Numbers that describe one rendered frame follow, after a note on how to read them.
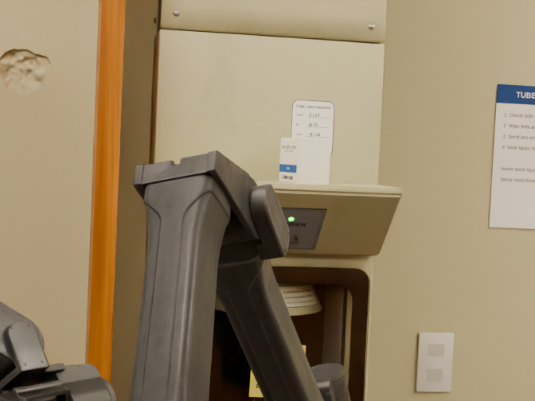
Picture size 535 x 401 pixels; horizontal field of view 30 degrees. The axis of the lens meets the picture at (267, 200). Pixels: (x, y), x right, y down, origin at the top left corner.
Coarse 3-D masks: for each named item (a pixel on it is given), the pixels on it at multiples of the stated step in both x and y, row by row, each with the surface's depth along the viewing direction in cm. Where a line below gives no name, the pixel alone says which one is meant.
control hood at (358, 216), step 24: (288, 192) 129; (312, 192) 130; (336, 192) 130; (360, 192) 131; (384, 192) 131; (336, 216) 134; (360, 216) 134; (384, 216) 134; (336, 240) 137; (360, 240) 138; (384, 240) 139
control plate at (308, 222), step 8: (288, 208) 131; (296, 208) 131; (304, 208) 132; (312, 208) 132; (288, 216) 132; (296, 216) 133; (304, 216) 133; (312, 216) 133; (320, 216) 133; (288, 224) 134; (296, 224) 134; (304, 224) 134; (312, 224) 134; (320, 224) 134; (296, 232) 135; (304, 232) 135; (312, 232) 135; (304, 240) 137; (312, 240) 137; (288, 248) 138; (296, 248) 138; (304, 248) 138; (312, 248) 138
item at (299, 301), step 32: (288, 288) 140; (320, 288) 141; (352, 288) 142; (224, 320) 139; (320, 320) 141; (352, 320) 142; (224, 352) 139; (320, 352) 141; (352, 352) 142; (224, 384) 139; (352, 384) 142
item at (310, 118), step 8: (296, 104) 140; (304, 104) 140; (312, 104) 140; (320, 104) 141; (328, 104) 141; (296, 112) 140; (304, 112) 140; (312, 112) 140; (320, 112) 141; (328, 112) 141; (296, 120) 140; (304, 120) 140; (312, 120) 141; (320, 120) 141; (328, 120) 141; (296, 128) 140; (304, 128) 140; (312, 128) 141; (320, 128) 141; (328, 128) 141; (296, 136) 140; (304, 136) 140; (312, 136) 141; (320, 136) 141; (328, 136) 141
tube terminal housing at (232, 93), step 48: (192, 48) 137; (240, 48) 138; (288, 48) 139; (336, 48) 141; (384, 48) 142; (192, 96) 137; (240, 96) 139; (288, 96) 140; (336, 96) 141; (192, 144) 138; (240, 144) 139; (336, 144) 141
